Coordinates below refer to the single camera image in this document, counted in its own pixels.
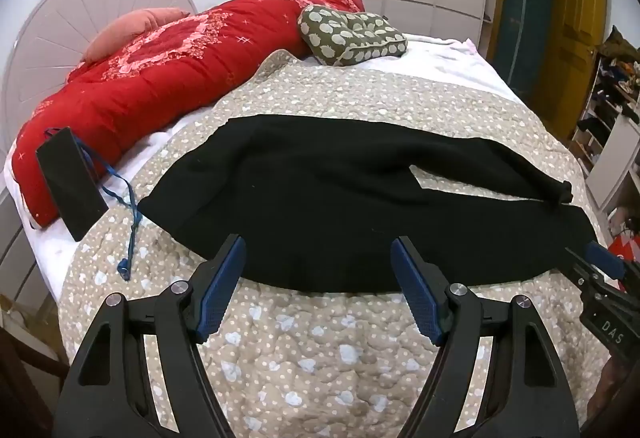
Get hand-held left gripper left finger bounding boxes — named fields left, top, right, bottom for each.
left=52, top=234, right=247, bottom=438

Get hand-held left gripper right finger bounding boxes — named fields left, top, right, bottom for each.
left=391, top=236, right=581, bottom=438

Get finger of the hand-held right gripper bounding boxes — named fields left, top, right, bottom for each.
left=565, top=242, right=626, bottom=287

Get black pants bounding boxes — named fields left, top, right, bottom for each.
left=137, top=114, right=608, bottom=294

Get red bag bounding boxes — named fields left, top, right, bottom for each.
left=607, top=208, right=640, bottom=291

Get white board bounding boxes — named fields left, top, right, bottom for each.
left=585, top=118, right=640, bottom=211

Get beige spotted quilt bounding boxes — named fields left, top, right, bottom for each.
left=57, top=49, right=618, bottom=438

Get cluttered shoe rack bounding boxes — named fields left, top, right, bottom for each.
left=570, top=28, right=640, bottom=169

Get dark wooden chair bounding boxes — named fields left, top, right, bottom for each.
left=0, top=308, right=71, bottom=438

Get red floral comforter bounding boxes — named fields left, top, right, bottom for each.
left=11, top=0, right=366, bottom=230

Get yellow wooden door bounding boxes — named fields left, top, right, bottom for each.
left=530, top=0, right=608, bottom=139

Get dark green door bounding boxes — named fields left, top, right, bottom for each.
left=492, top=0, right=558, bottom=94

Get green patterned cushion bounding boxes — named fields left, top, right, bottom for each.
left=297, top=4, right=408, bottom=67

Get pink pillow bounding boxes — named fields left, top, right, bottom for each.
left=81, top=7, right=191, bottom=65

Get round white headboard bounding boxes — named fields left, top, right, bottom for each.
left=0, top=0, right=199, bottom=154

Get black device with blue lanyard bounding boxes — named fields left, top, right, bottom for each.
left=44, top=128, right=143, bottom=280

